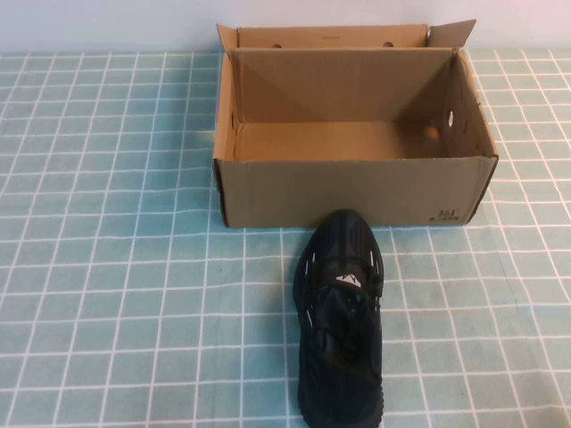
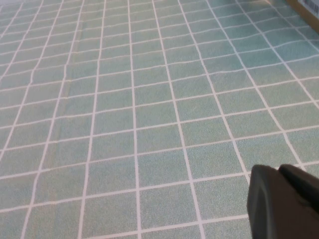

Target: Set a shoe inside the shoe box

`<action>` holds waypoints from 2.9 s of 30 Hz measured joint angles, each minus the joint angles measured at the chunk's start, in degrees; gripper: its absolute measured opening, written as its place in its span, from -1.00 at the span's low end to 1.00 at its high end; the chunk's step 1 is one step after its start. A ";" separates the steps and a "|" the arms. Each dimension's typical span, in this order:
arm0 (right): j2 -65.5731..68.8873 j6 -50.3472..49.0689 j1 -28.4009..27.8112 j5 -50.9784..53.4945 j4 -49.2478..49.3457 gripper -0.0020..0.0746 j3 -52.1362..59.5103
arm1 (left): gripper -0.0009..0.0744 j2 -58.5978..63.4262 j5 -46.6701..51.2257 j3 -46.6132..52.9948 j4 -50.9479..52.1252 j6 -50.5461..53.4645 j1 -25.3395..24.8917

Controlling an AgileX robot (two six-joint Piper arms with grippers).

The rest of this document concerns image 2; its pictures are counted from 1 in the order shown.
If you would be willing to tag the green white grid tablecloth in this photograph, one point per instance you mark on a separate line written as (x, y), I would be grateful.
(124, 124)

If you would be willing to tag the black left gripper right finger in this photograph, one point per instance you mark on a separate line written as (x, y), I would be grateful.
(302, 184)

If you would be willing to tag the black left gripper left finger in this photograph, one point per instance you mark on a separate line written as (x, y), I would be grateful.
(269, 211)

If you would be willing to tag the brown cardboard shoe box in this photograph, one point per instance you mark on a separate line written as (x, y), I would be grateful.
(309, 10)

